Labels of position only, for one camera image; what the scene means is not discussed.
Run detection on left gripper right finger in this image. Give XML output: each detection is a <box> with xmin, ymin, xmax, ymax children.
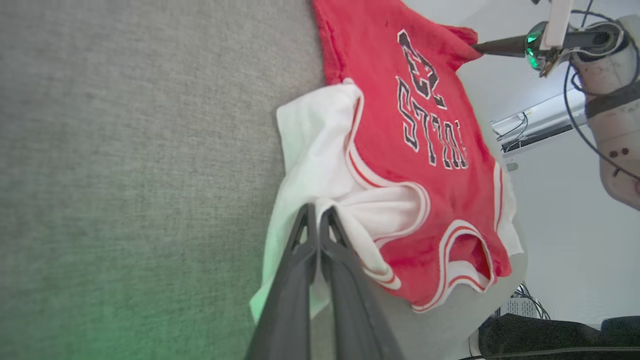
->
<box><xmin>319</xmin><ymin>205</ymin><xmax>406</xmax><ymax>360</ymax></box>

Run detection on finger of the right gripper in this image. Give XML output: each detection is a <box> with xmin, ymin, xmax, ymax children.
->
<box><xmin>471</xmin><ymin>34</ymin><xmax>529</xmax><ymax>58</ymax></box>

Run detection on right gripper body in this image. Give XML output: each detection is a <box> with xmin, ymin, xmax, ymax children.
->
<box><xmin>525</xmin><ymin>0</ymin><xmax>627</xmax><ymax>78</ymax></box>

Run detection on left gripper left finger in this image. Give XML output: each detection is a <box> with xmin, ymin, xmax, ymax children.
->
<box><xmin>244</xmin><ymin>202</ymin><xmax>320</xmax><ymax>360</ymax></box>

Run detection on red and white basketball jersey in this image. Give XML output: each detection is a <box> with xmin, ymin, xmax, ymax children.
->
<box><xmin>250</xmin><ymin>0</ymin><xmax>524</xmax><ymax>321</ymax></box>

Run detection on black bulky equipment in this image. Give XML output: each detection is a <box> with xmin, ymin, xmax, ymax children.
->
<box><xmin>470</xmin><ymin>314</ymin><xmax>640</xmax><ymax>360</ymax></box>

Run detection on white wall cable trunking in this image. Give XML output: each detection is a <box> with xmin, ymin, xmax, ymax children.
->
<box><xmin>490</xmin><ymin>89</ymin><xmax>588</xmax><ymax>153</ymax></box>

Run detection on tangled black cables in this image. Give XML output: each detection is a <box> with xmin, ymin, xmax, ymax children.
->
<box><xmin>505</xmin><ymin>282</ymin><xmax>551</xmax><ymax>321</ymax></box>

